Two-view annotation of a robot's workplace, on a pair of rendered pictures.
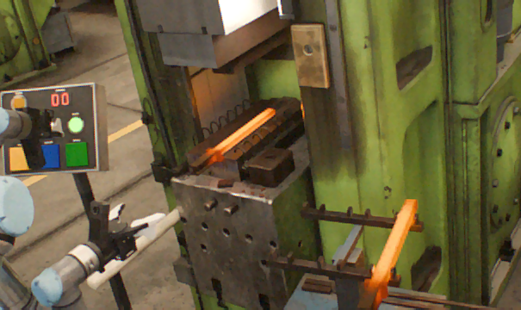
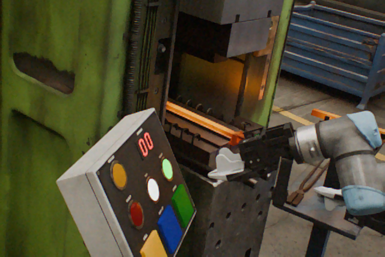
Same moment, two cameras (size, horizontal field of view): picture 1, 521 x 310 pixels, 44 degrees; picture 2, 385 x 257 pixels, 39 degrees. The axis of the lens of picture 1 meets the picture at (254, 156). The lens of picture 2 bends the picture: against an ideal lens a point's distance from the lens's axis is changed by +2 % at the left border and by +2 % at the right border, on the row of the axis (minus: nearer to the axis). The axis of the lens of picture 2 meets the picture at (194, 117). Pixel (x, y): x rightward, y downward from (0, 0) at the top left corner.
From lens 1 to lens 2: 252 cm
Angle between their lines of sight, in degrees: 83
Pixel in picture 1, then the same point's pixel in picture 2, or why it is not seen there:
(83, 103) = (159, 138)
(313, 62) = (270, 34)
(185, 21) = (259, 7)
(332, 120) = (260, 80)
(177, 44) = (245, 32)
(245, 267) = (245, 232)
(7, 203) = not seen: outside the picture
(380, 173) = (267, 109)
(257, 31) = not seen: hidden behind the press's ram
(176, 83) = (153, 92)
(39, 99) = (130, 156)
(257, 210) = not seen: hidden behind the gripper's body
